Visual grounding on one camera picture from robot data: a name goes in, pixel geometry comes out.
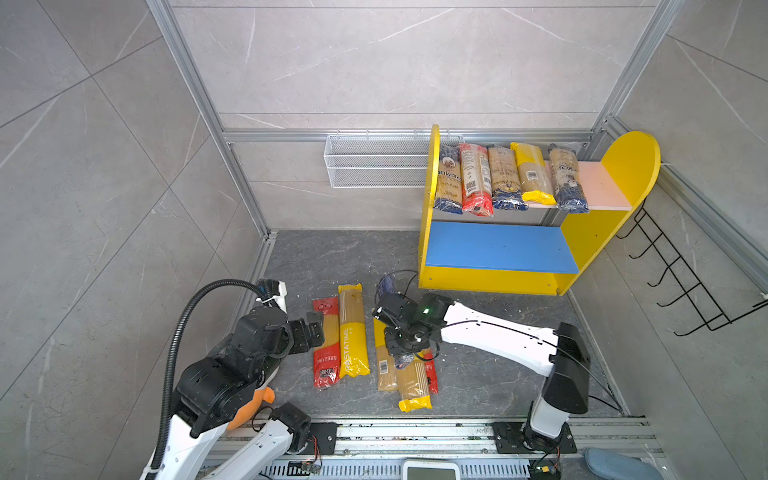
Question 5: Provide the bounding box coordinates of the yellow end spaghetti bag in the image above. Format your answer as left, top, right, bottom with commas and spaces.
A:
510, 143, 556, 206

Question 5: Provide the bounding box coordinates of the white wire mesh basket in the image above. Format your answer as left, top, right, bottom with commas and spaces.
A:
323, 134, 431, 189

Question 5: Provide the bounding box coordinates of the yellow pink blue wooden shelf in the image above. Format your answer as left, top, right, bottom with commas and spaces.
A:
418, 127, 661, 295

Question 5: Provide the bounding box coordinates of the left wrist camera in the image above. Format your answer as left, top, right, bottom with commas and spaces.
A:
256, 279, 287, 313

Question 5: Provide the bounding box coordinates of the orange plush toy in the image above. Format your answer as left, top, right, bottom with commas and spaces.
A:
227, 387, 275, 431

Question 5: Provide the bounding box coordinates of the thin red spaghetti bag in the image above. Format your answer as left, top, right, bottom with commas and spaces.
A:
420, 348, 439, 395

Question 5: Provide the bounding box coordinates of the blue Sankara spaghetti bag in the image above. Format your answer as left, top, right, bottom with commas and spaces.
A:
434, 145, 463, 215

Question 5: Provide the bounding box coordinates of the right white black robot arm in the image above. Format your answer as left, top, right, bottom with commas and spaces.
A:
372, 293, 591, 453

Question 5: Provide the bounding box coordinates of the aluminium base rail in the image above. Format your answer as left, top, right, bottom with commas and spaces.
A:
258, 417, 673, 479

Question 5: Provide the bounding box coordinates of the red label spaghetti bag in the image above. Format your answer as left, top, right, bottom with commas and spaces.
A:
459, 143, 493, 217

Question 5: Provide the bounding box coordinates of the blue trim spaghetti bag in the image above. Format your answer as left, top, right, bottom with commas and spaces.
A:
548, 143, 589, 214

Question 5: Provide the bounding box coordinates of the plain yellow top spaghetti bag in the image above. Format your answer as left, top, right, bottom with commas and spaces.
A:
373, 319, 398, 391

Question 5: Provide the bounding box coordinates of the yellow Pastatime spaghetti bag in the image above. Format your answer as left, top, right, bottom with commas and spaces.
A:
395, 358, 432, 413

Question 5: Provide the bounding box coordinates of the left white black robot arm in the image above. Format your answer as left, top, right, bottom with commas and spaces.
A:
142, 306, 324, 479

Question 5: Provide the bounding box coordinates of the dark blue end spaghetti bag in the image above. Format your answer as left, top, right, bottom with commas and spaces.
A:
488, 145, 528, 211

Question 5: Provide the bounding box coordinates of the left black cable conduit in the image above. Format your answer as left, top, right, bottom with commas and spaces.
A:
148, 278, 265, 472

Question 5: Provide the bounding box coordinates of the black wire hook rack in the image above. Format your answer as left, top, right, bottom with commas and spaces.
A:
616, 200, 767, 338

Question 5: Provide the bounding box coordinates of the blue grey cloth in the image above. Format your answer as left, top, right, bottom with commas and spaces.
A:
584, 448, 663, 480

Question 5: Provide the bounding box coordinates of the white digital scale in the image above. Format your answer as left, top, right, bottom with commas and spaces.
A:
401, 459, 461, 480

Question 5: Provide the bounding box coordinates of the blue Barilla spaghetti box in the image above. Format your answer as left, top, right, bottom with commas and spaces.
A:
375, 273, 399, 304

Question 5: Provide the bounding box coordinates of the yellow label spaghetti bag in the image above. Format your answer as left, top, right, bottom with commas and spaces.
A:
338, 284, 370, 378

